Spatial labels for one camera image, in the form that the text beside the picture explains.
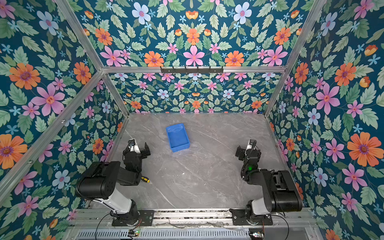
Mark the yellow black handled screwdriver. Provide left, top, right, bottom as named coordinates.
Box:
left=141, top=177, right=150, bottom=183

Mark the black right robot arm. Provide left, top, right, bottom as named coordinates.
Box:
left=230, top=139, right=303, bottom=226

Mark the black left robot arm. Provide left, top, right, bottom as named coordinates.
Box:
left=76, top=139, right=154, bottom=227

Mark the blue plastic bin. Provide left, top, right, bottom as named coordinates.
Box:
left=166, top=124, right=191, bottom=153

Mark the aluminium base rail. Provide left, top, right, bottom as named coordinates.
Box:
left=69, top=208, right=318, bottom=228

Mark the white vented cable duct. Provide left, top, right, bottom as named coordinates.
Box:
left=76, top=229, right=251, bottom=240

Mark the black wall hook bar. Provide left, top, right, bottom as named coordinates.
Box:
left=160, top=67, right=224, bottom=74

